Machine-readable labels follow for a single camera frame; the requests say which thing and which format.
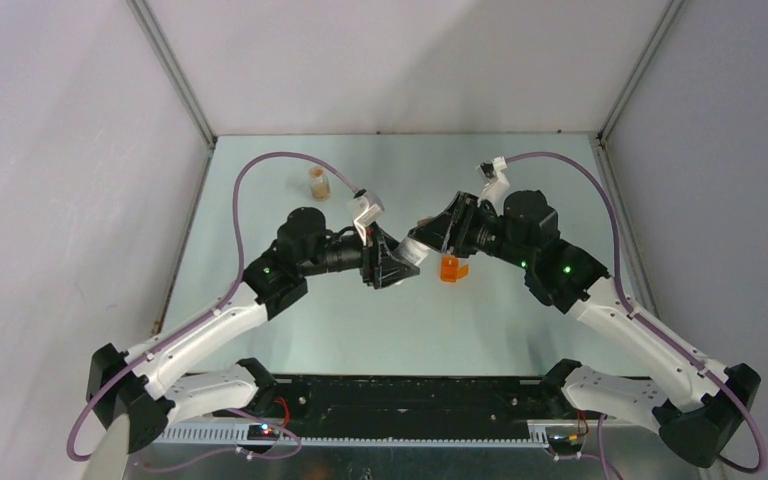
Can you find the white pill bottle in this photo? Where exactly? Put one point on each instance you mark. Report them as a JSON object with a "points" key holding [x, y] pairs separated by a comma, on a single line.
{"points": [[412, 251]]}

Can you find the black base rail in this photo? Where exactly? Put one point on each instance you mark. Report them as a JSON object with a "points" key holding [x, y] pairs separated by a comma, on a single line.
{"points": [[425, 408]]}

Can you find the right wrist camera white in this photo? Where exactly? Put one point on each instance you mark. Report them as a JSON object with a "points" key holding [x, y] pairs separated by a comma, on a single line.
{"points": [[496, 183]]}

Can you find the circuit board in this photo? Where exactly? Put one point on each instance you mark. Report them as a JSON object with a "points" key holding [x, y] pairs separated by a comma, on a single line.
{"points": [[565, 445], [262, 432]]}

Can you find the right circuit board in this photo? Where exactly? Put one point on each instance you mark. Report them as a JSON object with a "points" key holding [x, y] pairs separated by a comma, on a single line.
{"points": [[565, 445]]}

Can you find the amber glass pill bottle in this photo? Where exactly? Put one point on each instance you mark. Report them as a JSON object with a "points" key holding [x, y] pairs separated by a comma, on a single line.
{"points": [[319, 183]]}

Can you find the orange pill organizer box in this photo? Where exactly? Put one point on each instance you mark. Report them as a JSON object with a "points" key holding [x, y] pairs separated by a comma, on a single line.
{"points": [[453, 269]]}

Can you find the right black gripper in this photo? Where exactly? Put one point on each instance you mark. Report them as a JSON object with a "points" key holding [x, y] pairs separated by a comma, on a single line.
{"points": [[450, 229]]}

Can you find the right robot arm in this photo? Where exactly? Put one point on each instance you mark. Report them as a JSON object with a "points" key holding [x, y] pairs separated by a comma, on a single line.
{"points": [[694, 403]]}

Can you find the left circuit board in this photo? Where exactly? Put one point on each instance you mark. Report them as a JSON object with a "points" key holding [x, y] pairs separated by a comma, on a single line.
{"points": [[262, 432]]}

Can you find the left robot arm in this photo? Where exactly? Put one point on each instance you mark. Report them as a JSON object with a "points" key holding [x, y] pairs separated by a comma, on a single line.
{"points": [[150, 384]]}

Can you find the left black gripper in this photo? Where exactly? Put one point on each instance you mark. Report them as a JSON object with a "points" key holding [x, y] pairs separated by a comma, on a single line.
{"points": [[380, 267]]}

